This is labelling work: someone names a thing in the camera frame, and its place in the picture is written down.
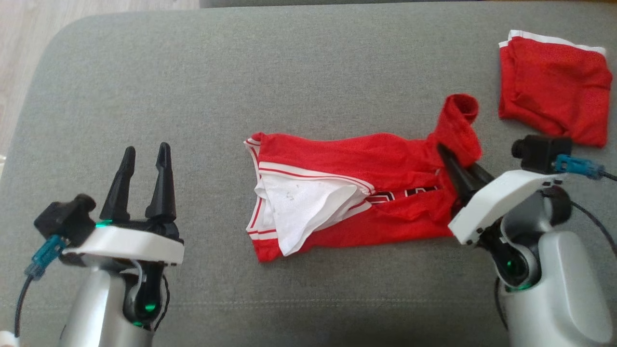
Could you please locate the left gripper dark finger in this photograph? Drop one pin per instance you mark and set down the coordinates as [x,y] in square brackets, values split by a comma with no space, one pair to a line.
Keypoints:
[163,193]
[118,193]

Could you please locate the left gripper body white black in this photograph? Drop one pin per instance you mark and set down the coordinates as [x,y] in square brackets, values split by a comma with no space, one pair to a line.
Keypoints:
[125,243]

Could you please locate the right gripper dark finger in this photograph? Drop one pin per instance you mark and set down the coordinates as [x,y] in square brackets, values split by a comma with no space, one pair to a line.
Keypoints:
[460,180]
[482,174]

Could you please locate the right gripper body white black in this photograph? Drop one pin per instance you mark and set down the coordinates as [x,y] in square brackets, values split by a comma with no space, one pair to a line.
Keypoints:
[501,202]

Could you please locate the red Bulls basketball jersey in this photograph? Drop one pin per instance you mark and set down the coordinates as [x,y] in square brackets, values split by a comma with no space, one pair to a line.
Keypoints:
[361,159]

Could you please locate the red mesh basketball shorts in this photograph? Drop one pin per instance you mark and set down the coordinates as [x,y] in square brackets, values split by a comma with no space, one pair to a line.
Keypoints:
[554,86]

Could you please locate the large grey fabric ottoman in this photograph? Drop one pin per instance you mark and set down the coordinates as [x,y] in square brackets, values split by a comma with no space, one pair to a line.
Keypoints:
[289,72]

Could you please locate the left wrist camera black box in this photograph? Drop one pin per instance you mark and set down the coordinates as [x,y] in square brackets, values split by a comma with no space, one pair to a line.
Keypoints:
[65,219]

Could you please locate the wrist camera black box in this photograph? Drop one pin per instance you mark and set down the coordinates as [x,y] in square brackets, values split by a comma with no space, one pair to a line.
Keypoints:
[65,219]
[542,153]

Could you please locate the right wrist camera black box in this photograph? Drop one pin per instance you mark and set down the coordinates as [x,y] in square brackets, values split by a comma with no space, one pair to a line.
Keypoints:
[542,153]

